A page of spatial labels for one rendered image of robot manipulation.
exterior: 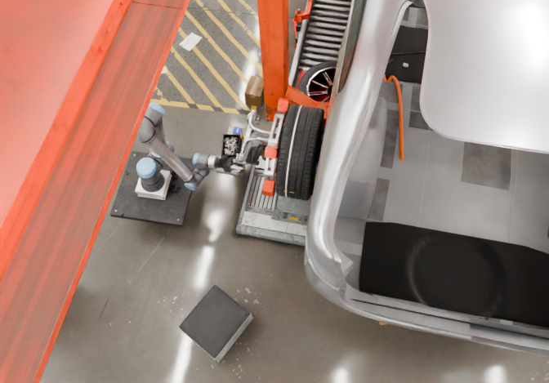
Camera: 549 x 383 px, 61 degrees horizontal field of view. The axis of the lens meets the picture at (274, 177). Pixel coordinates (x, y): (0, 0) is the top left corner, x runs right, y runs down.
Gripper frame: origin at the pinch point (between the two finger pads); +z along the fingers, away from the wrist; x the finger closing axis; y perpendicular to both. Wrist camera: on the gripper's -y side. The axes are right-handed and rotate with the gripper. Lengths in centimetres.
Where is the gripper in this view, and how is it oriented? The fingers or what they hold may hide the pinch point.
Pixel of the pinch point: (243, 165)
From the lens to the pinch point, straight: 334.0
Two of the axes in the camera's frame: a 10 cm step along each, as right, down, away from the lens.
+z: 9.8, 1.7, -1.2
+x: -2.0, 8.8, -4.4
